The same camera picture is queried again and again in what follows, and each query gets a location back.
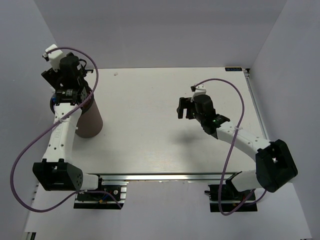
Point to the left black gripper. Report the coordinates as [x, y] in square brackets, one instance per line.
[52, 77]

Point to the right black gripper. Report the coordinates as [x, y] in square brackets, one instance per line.
[185, 103]

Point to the dark blue label bottle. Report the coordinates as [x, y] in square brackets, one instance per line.
[53, 100]

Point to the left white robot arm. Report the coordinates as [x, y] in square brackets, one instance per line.
[56, 171]

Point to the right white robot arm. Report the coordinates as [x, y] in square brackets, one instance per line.
[274, 164]

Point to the brown round bin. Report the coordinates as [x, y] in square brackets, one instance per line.
[76, 113]

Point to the right blue table sticker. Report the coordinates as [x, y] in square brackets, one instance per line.
[233, 69]

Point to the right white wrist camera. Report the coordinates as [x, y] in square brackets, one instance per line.
[197, 91]

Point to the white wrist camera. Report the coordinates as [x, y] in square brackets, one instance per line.
[197, 91]
[53, 56]

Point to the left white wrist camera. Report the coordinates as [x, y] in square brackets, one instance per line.
[53, 56]

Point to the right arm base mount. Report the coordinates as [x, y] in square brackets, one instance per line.
[229, 198]

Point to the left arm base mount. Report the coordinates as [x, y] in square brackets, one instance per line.
[110, 195]

